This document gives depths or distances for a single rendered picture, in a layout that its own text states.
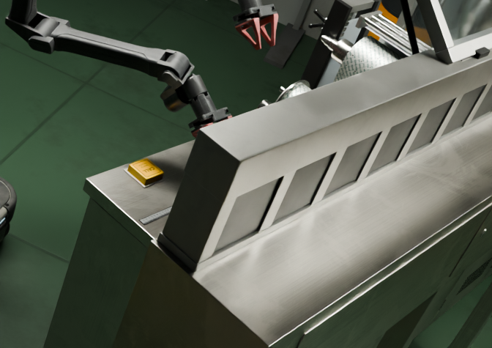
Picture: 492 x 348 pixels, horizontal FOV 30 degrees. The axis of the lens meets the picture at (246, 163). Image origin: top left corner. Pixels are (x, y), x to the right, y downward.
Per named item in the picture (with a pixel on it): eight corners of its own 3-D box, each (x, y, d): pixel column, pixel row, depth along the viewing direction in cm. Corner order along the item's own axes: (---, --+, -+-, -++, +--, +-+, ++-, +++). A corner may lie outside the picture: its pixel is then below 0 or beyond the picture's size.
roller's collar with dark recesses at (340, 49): (340, 56, 251) (349, 36, 248) (357, 68, 249) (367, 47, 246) (327, 60, 247) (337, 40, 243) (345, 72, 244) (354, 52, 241)
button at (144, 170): (144, 164, 251) (146, 157, 250) (162, 179, 248) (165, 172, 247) (126, 171, 246) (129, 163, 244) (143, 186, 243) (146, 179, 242)
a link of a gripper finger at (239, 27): (243, 55, 231) (230, 19, 230) (261, 50, 236) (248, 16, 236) (263, 46, 226) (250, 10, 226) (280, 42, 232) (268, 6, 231)
